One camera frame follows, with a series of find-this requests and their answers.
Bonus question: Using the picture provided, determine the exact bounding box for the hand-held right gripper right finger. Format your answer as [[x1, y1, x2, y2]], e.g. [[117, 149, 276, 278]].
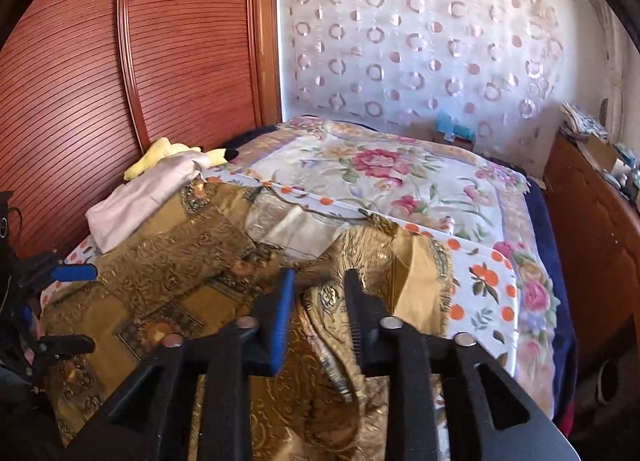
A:
[[344, 268, 581, 461]]

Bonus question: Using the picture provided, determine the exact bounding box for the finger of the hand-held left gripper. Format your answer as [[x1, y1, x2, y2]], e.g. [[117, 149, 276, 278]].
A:
[[20, 252, 99, 293], [30, 333, 97, 358]]

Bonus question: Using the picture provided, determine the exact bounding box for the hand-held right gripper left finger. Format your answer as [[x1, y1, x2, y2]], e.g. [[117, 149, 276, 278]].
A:
[[65, 268, 297, 461]]

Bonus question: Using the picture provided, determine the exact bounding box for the gold patterned cloth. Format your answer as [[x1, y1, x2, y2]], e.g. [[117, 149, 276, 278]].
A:
[[42, 180, 313, 447], [247, 225, 457, 461]]

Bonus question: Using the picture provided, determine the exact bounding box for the cream folded cloth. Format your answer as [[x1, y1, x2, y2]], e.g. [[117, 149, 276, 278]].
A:
[[250, 206, 347, 263]]

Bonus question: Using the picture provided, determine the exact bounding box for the pale pink cloth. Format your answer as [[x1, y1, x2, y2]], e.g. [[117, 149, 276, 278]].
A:
[[85, 148, 212, 255]]

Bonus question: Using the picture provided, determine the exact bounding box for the orange fruit print sheet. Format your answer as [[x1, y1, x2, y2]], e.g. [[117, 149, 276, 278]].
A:
[[40, 166, 522, 378]]

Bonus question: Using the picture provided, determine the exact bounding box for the floral blanket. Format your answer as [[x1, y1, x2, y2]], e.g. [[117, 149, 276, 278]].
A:
[[234, 116, 562, 392]]

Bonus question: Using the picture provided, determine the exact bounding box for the yellow plush toy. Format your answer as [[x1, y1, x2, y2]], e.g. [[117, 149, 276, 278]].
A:
[[123, 137, 239, 182]]

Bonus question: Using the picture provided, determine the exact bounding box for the teal box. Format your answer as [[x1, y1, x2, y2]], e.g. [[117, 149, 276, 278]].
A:
[[435, 111, 477, 140]]

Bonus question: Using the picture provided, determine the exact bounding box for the wooden headboard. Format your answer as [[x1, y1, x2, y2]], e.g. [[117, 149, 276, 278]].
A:
[[0, 0, 284, 263]]

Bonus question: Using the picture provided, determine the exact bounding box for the red blanket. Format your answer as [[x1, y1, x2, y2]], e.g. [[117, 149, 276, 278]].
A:
[[554, 400, 577, 436]]

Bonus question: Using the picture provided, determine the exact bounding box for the long wooden cabinet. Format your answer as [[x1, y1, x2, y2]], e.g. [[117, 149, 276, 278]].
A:
[[542, 133, 640, 442]]

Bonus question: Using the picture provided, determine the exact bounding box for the grey trash can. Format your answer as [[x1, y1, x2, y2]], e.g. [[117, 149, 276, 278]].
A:
[[595, 358, 627, 408]]

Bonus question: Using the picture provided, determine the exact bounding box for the sheer circle pattern curtain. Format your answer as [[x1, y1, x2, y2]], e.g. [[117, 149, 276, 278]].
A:
[[276, 0, 567, 178]]

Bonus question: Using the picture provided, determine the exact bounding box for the open cardboard box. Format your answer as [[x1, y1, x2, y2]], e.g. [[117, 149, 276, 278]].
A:
[[585, 133, 622, 170]]

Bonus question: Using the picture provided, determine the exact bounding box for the stack of patterned cloths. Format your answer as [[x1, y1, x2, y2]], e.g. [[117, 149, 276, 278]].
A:
[[559, 102, 611, 142]]

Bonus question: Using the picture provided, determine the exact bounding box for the beige patterned window curtain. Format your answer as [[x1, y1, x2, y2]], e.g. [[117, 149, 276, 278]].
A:
[[590, 0, 632, 142]]

